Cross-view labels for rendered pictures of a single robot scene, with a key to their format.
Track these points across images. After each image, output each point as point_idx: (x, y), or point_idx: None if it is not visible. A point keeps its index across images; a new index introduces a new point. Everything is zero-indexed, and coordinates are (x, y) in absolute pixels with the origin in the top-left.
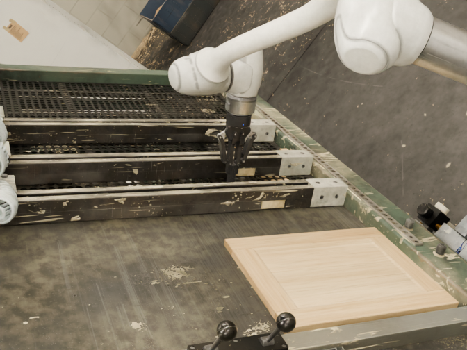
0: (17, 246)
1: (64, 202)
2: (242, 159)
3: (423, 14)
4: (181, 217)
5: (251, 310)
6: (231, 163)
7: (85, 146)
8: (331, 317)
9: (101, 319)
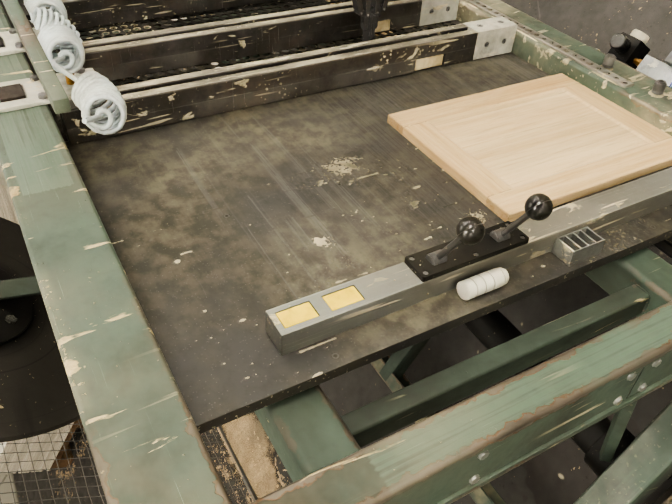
0: (125, 164)
1: (171, 95)
2: (382, 6)
3: None
4: (321, 95)
5: (454, 198)
6: (369, 14)
7: (160, 21)
8: (556, 193)
9: (273, 241)
